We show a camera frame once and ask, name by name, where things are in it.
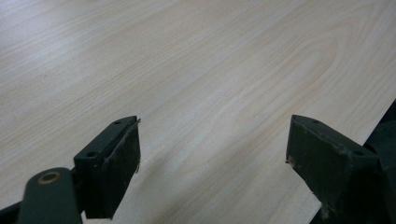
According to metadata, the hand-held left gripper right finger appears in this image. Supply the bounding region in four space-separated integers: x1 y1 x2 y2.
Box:
285 114 390 224

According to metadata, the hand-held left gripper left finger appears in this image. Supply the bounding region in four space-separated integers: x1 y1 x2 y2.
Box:
73 115 142 220

